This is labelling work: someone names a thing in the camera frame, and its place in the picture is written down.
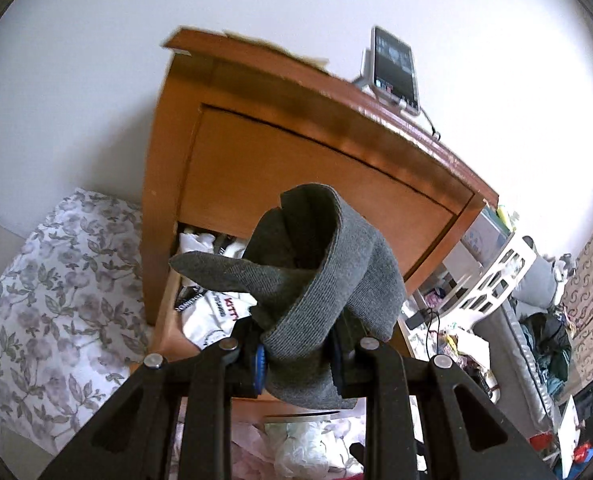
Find shallow wooden drawer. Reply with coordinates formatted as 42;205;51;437
178;104;478;282

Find grey floral blanket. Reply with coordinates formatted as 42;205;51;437
0;187;158;455

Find grey knit garment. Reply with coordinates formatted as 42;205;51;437
168;183;407;410

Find loose papers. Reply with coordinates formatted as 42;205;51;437
223;29;330;69

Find wooden nightstand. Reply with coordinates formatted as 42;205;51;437
140;27;500;361

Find pile of clothes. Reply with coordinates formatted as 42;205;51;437
518;309;575;397

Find phone cable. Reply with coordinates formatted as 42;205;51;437
418;107;443;142

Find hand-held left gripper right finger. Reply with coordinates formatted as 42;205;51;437
329;331;560;480

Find white lattice storage rack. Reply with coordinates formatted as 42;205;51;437
443;234;538;315

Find white garment with black band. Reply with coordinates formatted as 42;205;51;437
173;245;257;314

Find white sheer cloth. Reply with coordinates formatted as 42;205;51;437
263;419;351;479

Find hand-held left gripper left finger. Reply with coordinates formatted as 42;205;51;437
39;332;268;480

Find black charger cable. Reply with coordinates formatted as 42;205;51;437
425;309;450;362

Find grey mattress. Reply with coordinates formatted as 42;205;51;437
470;254;578;432

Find grey plush toy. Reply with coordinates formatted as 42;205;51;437
540;251;578;282

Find black charger adapter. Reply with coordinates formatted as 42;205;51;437
405;309;430;332

